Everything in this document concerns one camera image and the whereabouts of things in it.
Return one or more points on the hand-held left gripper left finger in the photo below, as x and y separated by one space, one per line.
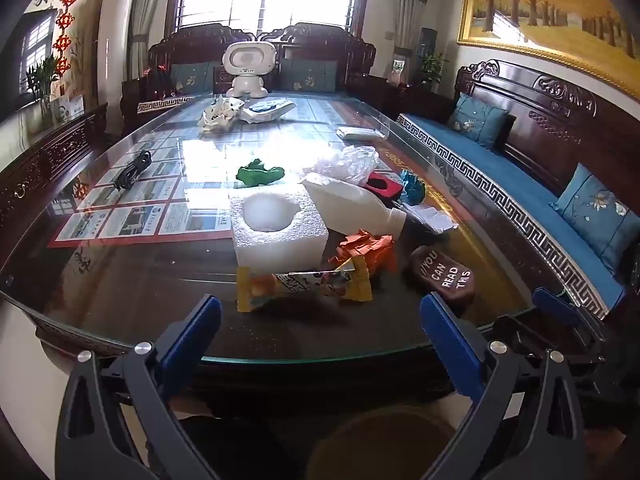
200 325

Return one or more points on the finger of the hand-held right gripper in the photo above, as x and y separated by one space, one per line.
555 305
525 332

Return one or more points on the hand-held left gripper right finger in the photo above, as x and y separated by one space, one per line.
445 330

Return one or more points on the yellow snack wrapper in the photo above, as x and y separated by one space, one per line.
300 285

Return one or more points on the white foam block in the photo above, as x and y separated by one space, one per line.
280 250

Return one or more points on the white paper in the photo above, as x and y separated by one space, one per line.
435 220

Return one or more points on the orange paper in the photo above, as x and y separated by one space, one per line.
365 250

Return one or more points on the yellow round bin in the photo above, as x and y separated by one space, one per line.
380 445

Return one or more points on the white plastic bottle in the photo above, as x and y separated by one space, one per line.
350 205

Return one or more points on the green wrapper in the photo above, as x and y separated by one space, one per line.
260 174

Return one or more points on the clear plastic bag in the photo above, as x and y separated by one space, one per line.
350 162

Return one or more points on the teal embroidered cushion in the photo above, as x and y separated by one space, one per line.
307 75
192 77
600 215
477 120

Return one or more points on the grid of printed sheets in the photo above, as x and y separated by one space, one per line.
130 220

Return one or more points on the dark wooden table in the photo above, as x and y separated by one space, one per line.
325 380

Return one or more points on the blue patterned seat pad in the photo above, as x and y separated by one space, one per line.
500 185

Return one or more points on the teal crumpled paper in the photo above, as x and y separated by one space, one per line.
414 190

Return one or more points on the red box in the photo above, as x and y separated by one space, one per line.
385 191

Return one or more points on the long carved wooden sofa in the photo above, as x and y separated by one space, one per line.
550 110

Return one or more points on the crumpled printed paper bag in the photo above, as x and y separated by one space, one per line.
220 115

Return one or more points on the white flat packet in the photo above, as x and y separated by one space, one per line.
357 133

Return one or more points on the carved wooden side cabinet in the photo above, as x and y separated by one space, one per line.
50 160

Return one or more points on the blue and white packet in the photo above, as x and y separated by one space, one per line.
265 109

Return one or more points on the wooden corner table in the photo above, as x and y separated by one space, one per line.
420 100

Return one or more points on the white box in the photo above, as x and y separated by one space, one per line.
70 110

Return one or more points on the potted green plant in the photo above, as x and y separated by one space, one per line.
434 67

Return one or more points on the white robot toy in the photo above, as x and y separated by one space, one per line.
247 60

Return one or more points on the green bamboo plant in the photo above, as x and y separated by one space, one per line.
45 80

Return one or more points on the gold framed tree painting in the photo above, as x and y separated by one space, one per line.
540 10

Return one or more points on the white standing air conditioner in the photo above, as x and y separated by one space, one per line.
115 35

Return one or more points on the dark carved wooden sofa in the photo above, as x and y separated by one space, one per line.
310 40

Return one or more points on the patterned curtain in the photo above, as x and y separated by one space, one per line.
145 15
412 0

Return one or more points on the red knot ornament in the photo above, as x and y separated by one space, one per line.
65 35

